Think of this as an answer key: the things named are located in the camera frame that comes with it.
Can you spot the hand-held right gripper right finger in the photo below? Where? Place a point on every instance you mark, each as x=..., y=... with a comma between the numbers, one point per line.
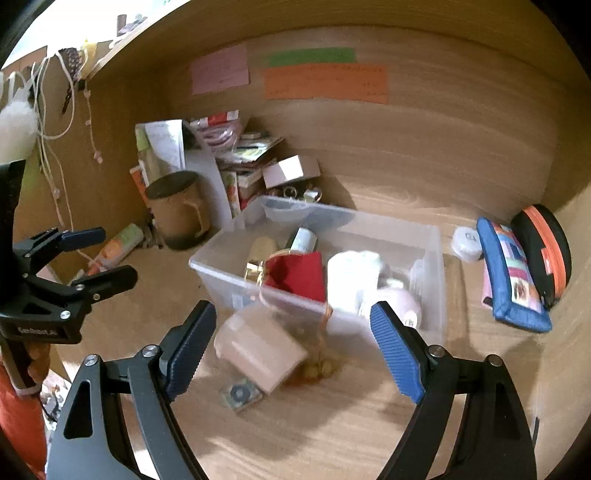
x=397, y=350

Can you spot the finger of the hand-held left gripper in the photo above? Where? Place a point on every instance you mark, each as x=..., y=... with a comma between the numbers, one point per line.
x=83, y=239
x=115, y=279

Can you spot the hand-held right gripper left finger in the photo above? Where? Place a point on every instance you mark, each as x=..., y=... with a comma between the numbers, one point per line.
x=189, y=350

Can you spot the pink round case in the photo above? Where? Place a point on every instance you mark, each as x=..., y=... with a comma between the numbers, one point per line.
x=404, y=302

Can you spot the white cylindrical jar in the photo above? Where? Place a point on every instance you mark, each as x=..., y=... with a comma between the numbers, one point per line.
x=258, y=346

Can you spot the gold bead trinket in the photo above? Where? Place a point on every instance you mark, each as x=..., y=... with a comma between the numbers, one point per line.
x=318, y=367

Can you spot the white cloth pouch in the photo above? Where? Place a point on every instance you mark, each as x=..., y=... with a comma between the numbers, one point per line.
x=353, y=277

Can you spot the clear plastic storage box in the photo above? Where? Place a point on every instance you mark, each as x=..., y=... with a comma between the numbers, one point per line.
x=383, y=240

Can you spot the red cloth pouch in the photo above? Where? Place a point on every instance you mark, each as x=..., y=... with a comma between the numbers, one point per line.
x=298, y=277

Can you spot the small bottle with white label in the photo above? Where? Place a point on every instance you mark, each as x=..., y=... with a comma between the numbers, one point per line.
x=302, y=240

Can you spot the person's left forearm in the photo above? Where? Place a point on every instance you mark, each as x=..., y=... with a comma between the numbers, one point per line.
x=21, y=429

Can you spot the wooden desktop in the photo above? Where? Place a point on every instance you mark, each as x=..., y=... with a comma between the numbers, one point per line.
x=323, y=438

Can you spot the person's left hand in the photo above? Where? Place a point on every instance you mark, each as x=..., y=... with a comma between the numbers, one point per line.
x=38, y=364

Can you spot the small white orange tube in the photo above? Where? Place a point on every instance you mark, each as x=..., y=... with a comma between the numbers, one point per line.
x=94, y=266

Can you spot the green and orange tube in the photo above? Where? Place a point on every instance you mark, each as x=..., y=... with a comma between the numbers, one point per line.
x=121, y=244

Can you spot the orange book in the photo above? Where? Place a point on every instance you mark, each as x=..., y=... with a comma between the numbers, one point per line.
x=137, y=184

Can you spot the brown mug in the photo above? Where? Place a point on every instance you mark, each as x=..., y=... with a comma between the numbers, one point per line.
x=178, y=212

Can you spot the pink flat case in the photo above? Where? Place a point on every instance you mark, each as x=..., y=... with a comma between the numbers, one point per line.
x=488, y=286

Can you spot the small white round container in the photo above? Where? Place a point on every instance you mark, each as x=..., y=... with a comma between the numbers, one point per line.
x=466, y=244

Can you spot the white paper booklet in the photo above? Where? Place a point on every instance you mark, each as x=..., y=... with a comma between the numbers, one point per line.
x=164, y=141

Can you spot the white plush toy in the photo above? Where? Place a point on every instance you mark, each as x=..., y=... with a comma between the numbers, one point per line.
x=16, y=124

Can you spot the blue patchwork pencil pouch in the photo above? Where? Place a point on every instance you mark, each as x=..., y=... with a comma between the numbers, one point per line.
x=512, y=277

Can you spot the fruit print box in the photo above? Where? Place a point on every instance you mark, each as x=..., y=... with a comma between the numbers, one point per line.
x=240, y=189

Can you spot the clear plastic bowl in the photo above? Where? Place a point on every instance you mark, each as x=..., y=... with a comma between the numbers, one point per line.
x=286, y=211

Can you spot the black and orange round case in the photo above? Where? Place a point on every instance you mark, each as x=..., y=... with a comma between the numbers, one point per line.
x=549, y=249

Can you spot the white cardboard box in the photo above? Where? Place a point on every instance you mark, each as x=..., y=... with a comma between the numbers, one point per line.
x=288, y=170

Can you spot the pink paper note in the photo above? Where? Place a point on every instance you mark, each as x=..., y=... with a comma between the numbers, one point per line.
x=219, y=69

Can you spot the orange paper note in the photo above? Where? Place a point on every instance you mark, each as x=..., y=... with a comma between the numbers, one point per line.
x=323, y=83

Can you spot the green paper note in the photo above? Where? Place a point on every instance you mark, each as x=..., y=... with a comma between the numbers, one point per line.
x=309, y=56

